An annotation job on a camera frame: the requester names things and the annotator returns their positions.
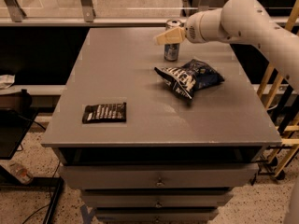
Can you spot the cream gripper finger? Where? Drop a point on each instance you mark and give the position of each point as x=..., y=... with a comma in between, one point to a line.
x=171, y=36

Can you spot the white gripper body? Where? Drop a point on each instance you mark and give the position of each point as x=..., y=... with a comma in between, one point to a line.
x=194, y=29

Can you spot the silver blue redbull can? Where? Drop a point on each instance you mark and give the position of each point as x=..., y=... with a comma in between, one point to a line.
x=171, y=50

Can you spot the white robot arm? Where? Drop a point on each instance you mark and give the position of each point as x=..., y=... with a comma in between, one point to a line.
x=242, y=22

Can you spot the blue chip bag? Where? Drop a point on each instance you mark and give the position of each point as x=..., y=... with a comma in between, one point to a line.
x=190, y=77

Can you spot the grey drawer cabinet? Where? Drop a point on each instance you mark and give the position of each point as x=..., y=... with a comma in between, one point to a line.
x=225, y=124

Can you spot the black snack packet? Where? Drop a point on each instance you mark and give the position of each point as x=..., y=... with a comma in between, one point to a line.
x=104, y=113

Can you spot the metal railing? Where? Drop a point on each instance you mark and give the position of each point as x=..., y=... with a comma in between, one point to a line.
x=96, y=12

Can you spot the top grey drawer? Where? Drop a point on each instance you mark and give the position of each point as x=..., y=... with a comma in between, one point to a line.
x=158, y=176

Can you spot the grey drawer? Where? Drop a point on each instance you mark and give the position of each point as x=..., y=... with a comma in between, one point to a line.
x=154, y=215
x=157, y=199
x=158, y=176

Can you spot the middle grey drawer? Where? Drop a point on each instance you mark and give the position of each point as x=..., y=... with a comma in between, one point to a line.
x=157, y=199

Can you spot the white crumpled paper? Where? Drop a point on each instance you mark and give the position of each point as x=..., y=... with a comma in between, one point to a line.
x=6, y=81

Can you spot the black side desk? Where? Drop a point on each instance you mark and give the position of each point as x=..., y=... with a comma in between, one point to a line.
x=16, y=118

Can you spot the bottom grey drawer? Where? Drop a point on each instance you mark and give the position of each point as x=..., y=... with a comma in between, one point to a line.
x=154, y=215

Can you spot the plastic bottle on floor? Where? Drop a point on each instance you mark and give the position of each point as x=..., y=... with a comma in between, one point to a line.
x=21, y=173

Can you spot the yellow wooden frame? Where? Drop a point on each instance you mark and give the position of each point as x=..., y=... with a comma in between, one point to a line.
x=276, y=94

